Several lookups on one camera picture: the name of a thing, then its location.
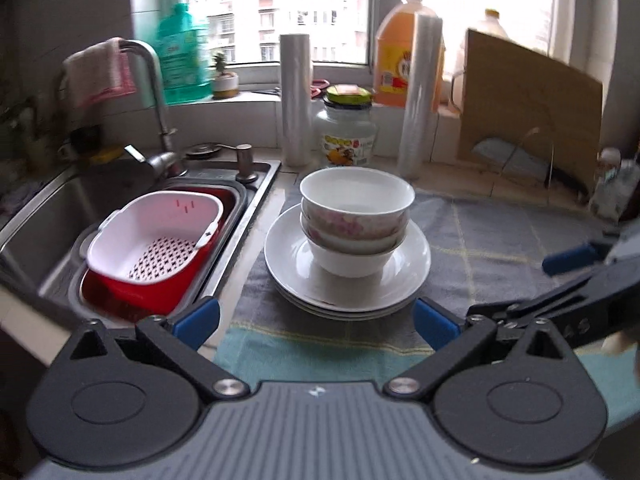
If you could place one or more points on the white pink dish in sink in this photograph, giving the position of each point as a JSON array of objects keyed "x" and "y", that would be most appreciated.
[{"x": 150, "y": 220}]

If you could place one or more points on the small white bowl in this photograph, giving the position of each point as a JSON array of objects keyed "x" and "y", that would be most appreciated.
[{"x": 350, "y": 246}]

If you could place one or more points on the round steel sink plug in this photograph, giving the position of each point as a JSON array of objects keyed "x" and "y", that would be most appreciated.
[{"x": 202, "y": 149}]

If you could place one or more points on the stained fruit-print white plate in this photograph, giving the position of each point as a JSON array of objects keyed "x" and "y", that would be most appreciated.
[{"x": 350, "y": 312}]

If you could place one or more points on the white plastic bag roll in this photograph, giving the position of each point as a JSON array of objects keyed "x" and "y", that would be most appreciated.
[{"x": 296, "y": 100}]

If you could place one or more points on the steel sink soap dispenser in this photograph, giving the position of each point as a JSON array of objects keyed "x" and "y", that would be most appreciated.
[{"x": 245, "y": 160}]

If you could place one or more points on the orange cooking wine bottle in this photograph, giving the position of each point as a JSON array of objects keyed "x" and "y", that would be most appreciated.
[{"x": 392, "y": 55}]

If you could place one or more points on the red plastic basin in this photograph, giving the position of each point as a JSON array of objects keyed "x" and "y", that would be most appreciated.
[{"x": 125, "y": 300}]

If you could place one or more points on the grey checkered cloth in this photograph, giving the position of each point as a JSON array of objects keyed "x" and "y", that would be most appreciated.
[{"x": 475, "y": 240}]

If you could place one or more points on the large plain white bowl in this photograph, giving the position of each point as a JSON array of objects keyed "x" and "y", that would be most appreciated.
[{"x": 350, "y": 262}]

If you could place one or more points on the wooden cutting board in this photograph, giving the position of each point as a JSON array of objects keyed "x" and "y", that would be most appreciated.
[{"x": 530, "y": 90}]

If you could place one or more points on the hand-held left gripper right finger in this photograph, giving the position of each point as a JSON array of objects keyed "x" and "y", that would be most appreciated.
[{"x": 435, "y": 322}]

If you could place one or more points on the green pump soap bottle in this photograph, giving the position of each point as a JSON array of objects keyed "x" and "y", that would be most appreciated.
[{"x": 182, "y": 55}]

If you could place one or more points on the yellow-capped plastic bottle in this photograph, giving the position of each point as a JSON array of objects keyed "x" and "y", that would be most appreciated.
[{"x": 492, "y": 25}]

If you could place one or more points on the steel sink faucet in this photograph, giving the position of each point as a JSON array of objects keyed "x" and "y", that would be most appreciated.
[{"x": 160, "y": 110}]

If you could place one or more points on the clear plastic wrap roll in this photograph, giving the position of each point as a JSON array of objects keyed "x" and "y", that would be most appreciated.
[{"x": 420, "y": 100}]

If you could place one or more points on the small potted plant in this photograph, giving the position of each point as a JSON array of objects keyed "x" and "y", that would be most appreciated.
[{"x": 225, "y": 85}]

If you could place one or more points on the stainless steel sink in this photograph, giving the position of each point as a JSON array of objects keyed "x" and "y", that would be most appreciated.
[{"x": 50, "y": 220}]

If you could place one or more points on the glass jar yellow lid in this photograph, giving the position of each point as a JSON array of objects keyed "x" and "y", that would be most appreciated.
[{"x": 345, "y": 130}]

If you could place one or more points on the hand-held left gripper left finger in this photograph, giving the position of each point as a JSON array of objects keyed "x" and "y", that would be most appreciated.
[{"x": 197, "y": 322}]

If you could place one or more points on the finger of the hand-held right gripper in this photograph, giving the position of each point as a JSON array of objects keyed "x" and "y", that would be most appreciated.
[
  {"x": 570, "y": 260},
  {"x": 590, "y": 300}
]

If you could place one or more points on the pink floral white bowl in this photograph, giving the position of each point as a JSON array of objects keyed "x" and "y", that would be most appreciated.
[{"x": 360, "y": 225}]

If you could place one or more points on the pink dish cloth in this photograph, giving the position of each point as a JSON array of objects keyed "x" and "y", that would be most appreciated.
[{"x": 95, "y": 75}]

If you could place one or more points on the white printed bag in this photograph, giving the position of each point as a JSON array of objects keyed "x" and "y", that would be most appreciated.
[{"x": 612, "y": 185}]

